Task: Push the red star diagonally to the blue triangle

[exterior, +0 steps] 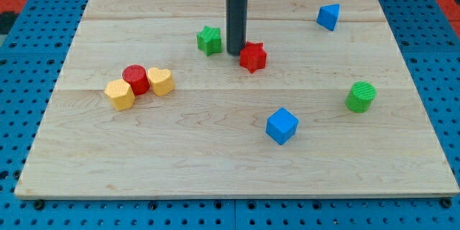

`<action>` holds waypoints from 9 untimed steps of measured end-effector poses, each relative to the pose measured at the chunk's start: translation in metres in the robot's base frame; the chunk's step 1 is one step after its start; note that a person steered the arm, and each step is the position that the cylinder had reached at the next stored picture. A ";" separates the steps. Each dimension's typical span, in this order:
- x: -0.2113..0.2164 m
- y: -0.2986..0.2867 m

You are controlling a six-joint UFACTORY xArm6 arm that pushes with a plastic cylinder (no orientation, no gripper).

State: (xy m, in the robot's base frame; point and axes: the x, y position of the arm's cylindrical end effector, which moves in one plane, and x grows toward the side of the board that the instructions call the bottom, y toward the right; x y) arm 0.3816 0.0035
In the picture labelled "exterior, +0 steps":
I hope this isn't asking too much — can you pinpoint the blue triangle block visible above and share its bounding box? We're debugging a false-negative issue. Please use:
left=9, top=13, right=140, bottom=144
left=316, top=4, right=340, bottom=31

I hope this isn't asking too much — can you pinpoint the green star block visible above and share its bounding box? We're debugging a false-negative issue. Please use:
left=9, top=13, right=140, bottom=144
left=196, top=26, right=222, bottom=56

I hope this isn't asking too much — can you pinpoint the red cylinder block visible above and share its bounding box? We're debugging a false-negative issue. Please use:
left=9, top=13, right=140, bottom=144
left=122, top=65, right=150, bottom=96

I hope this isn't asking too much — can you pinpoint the yellow heart block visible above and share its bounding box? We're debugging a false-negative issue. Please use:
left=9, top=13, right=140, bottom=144
left=147, top=67, right=175, bottom=96

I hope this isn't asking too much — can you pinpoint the blue cube block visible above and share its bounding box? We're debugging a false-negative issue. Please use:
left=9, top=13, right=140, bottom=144
left=265, top=107, right=299, bottom=145

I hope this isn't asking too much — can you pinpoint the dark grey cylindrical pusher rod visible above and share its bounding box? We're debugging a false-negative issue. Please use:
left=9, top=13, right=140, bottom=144
left=226, top=0, right=248, bottom=56

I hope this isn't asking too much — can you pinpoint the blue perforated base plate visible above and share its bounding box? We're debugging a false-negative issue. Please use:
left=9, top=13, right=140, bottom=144
left=1, top=0, right=459, bottom=229

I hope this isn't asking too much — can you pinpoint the green cylinder block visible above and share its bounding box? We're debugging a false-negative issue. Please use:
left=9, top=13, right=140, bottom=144
left=345, top=81, right=377, bottom=113

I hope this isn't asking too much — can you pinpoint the red star block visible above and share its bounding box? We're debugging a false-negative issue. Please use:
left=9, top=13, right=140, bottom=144
left=239, top=42, right=267, bottom=73

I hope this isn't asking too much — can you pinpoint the yellow hexagon block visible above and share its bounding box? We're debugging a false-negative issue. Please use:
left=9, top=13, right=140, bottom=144
left=104, top=79, right=135, bottom=111

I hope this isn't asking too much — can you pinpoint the light wooden board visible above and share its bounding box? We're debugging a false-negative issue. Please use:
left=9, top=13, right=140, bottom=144
left=15, top=0, right=459, bottom=200

